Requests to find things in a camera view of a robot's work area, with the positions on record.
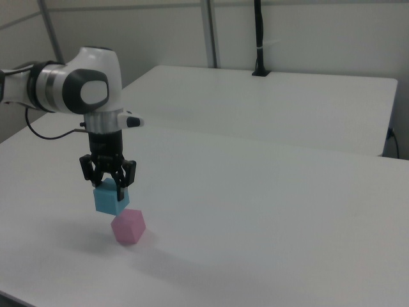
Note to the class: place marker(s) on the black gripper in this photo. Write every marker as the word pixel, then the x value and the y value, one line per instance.
pixel 106 145

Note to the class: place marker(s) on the blue cube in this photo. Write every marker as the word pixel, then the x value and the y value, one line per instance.
pixel 107 201

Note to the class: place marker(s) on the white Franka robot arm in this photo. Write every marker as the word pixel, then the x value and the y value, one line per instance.
pixel 80 83

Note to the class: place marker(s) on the pink cube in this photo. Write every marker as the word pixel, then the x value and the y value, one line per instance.
pixel 128 228

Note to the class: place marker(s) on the grey metal partition post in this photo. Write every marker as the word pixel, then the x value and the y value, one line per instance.
pixel 52 32
pixel 212 32

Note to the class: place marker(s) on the black camera stand pole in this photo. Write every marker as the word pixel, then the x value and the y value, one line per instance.
pixel 259 41

